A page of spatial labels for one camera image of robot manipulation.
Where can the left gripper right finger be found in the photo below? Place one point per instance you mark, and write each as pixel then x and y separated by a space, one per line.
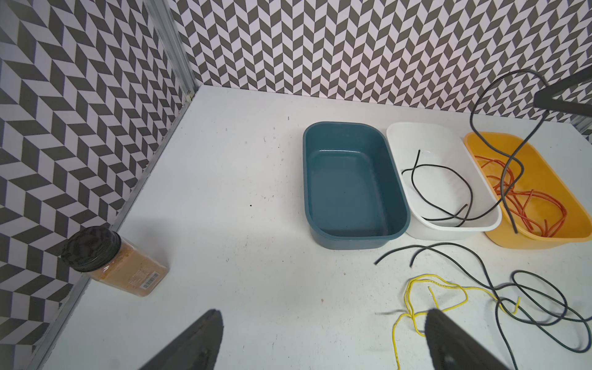
pixel 452 348

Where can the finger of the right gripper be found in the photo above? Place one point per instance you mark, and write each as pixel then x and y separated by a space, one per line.
pixel 549 98

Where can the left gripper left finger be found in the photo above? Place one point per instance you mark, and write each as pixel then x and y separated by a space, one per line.
pixel 197 347

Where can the left spice jar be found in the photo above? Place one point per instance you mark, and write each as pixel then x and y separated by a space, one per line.
pixel 112 260

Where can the white tray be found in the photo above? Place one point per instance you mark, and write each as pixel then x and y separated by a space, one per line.
pixel 448 197

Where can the dark teal tray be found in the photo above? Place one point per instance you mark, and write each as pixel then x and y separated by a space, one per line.
pixel 353 195

